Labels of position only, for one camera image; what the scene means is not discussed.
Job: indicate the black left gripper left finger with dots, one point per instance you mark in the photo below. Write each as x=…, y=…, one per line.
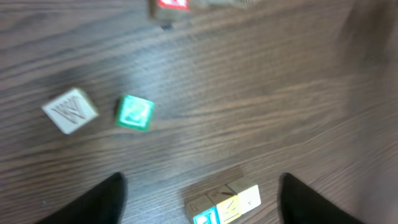
x=103, y=204

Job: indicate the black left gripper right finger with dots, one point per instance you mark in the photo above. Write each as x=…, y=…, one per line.
x=300, y=204

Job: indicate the white ice cream block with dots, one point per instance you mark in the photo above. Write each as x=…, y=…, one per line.
x=247, y=192

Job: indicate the yellow K letter block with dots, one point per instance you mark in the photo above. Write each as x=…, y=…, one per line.
x=227, y=204

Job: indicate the blue P letter block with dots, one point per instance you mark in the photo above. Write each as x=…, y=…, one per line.
x=202, y=211

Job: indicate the green Z letter block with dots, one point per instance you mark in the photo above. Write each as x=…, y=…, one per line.
x=134, y=112

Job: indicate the white W letter block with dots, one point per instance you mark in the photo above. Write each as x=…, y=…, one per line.
x=71, y=110

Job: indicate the red I letter block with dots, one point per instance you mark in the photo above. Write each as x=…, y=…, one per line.
x=168, y=10

